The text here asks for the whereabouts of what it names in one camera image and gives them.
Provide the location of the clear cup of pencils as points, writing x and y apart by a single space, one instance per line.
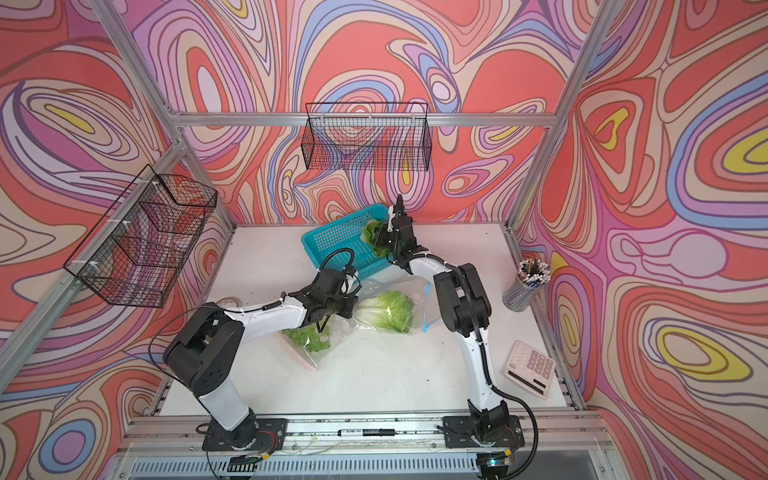
532 274

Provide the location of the pink card sheet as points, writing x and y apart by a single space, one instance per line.
530 368

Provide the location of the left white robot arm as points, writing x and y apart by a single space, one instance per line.
202 354

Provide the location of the chinese cabbage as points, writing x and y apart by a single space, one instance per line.
391 311
376 234

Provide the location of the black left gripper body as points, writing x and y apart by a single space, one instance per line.
341 306

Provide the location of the cabbage in pink-slider bag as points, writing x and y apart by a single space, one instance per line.
309 339

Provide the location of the zip bag with pink slider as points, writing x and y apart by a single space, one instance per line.
339 330

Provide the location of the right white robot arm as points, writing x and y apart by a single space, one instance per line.
465 310

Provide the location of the white tape roll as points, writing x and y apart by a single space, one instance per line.
229 303

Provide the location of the black wire basket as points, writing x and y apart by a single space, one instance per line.
162 216
367 136

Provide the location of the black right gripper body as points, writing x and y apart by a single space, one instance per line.
386 238

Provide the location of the teal plastic basket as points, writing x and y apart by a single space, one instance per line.
346 233

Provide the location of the back black wire basket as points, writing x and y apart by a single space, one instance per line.
367 136

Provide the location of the left black wire basket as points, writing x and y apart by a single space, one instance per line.
162 216

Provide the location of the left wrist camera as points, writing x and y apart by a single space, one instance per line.
351 285

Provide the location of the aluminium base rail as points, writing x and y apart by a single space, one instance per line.
390 445

